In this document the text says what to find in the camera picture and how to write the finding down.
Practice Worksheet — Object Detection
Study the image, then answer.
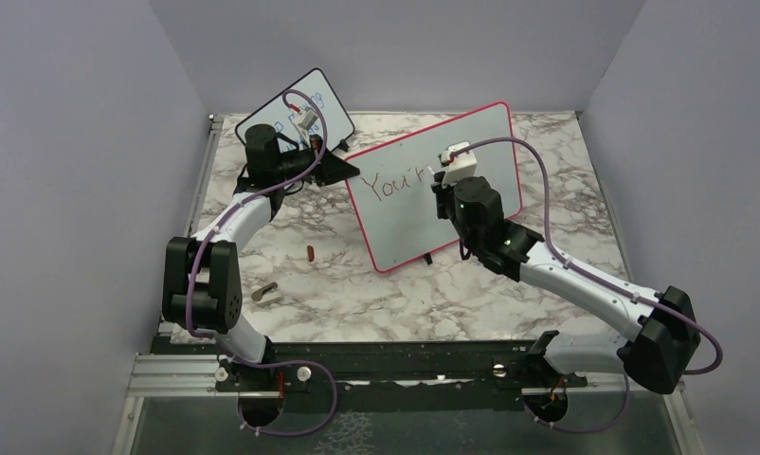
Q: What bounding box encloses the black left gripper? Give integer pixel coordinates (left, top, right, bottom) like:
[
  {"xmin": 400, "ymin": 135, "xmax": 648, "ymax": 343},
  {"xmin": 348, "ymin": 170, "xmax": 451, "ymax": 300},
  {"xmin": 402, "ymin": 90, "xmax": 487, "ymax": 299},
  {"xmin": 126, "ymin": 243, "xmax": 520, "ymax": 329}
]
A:
[{"xmin": 273, "ymin": 134, "xmax": 360, "ymax": 187}]

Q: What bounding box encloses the pink framed whiteboard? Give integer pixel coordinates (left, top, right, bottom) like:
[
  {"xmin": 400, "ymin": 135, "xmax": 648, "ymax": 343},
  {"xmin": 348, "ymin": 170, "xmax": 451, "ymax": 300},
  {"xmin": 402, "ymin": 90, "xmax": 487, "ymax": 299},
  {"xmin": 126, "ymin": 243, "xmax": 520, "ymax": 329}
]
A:
[{"xmin": 346, "ymin": 101, "xmax": 514, "ymax": 273}]

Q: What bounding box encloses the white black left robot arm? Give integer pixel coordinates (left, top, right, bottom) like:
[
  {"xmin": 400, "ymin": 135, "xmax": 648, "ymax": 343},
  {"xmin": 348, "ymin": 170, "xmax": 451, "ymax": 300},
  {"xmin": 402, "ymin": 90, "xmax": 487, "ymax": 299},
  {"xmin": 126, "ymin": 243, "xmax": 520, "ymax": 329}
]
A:
[{"xmin": 161, "ymin": 124, "xmax": 360, "ymax": 390}]

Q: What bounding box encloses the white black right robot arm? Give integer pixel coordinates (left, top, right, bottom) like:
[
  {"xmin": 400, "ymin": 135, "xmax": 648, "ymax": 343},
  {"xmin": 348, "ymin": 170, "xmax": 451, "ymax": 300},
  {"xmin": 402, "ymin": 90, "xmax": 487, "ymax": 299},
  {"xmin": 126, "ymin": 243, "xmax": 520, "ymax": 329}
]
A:
[{"xmin": 431, "ymin": 172, "xmax": 701, "ymax": 394}]

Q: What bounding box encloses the black framed written whiteboard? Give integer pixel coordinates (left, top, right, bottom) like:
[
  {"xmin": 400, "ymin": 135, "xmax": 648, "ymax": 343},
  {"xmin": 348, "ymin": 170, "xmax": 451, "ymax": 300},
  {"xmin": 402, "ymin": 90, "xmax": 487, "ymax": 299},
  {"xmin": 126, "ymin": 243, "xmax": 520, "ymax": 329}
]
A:
[{"xmin": 235, "ymin": 68, "xmax": 355, "ymax": 152}]

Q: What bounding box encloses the grey whiteboard eraser block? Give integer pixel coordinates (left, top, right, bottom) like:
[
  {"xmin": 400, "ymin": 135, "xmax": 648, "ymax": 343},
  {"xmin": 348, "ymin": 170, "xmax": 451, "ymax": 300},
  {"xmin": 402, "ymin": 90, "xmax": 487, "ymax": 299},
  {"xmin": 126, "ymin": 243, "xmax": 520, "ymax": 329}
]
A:
[{"xmin": 251, "ymin": 282, "xmax": 282, "ymax": 305}]

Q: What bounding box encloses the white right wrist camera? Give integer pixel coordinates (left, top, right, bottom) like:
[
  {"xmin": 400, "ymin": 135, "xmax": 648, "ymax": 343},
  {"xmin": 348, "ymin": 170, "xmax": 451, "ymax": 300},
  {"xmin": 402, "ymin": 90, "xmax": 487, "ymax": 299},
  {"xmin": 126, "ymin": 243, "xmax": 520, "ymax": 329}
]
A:
[{"xmin": 439, "ymin": 141, "xmax": 478, "ymax": 188}]

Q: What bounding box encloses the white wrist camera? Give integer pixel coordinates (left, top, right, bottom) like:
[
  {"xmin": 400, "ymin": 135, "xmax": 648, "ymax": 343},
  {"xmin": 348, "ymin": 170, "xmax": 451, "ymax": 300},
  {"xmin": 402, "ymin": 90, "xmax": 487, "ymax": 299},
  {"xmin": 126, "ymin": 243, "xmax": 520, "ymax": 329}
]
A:
[
  {"xmin": 292, "ymin": 107, "xmax": 319, "ymax": 147},
  {"xmin": 439, "ymin": 141, "xmax": 478, "ymax": 188}
]

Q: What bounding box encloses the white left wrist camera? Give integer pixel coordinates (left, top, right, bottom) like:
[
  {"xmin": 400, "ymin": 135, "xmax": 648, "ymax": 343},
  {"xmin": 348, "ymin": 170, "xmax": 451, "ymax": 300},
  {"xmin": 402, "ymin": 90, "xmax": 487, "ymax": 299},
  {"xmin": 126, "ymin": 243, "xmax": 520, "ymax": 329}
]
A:
[{"xmin": 292, "ymin": 107, "xmax": 319, "ymax": 147}]

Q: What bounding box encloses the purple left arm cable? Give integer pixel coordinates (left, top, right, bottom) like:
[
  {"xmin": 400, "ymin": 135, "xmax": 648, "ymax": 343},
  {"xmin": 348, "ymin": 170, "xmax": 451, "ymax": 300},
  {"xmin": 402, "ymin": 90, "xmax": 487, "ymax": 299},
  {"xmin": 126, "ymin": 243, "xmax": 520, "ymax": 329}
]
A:
[{"xmin": 184, "ymin": 89, "xmax": 342, "ymax": 439}]

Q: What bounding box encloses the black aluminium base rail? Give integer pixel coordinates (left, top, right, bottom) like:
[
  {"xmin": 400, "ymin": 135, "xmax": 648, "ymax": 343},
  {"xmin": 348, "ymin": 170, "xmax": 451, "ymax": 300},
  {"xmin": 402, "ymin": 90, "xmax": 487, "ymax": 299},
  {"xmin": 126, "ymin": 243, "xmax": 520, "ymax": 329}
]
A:
[{"xmin": 125, "ymin": 338, "xmax": 686, "ymax": 416}]

